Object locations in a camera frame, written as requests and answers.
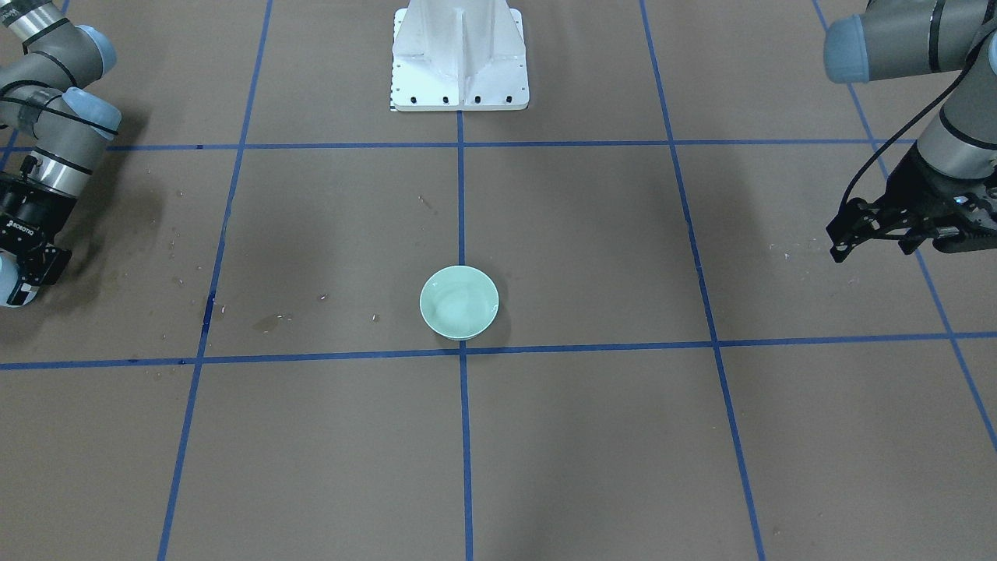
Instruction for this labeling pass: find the light blue plastic cup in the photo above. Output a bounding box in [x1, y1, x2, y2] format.
[1, 253, 35, 309]

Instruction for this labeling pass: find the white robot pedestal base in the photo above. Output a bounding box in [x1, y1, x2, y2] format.
[389, 1, 530, 111]

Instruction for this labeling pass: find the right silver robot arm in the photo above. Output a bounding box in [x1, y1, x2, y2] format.
[1, 1, 122, 308]

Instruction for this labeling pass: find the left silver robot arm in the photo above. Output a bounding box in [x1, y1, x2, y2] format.
[823, 1, 996, 263]

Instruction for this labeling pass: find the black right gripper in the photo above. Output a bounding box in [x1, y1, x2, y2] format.
[1, 155, 77, 305]

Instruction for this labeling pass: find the light green bowl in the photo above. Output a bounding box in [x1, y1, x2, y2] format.
[419, 265, 501, 341]

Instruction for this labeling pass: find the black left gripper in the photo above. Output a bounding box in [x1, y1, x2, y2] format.
[827, 146, 996, 263]

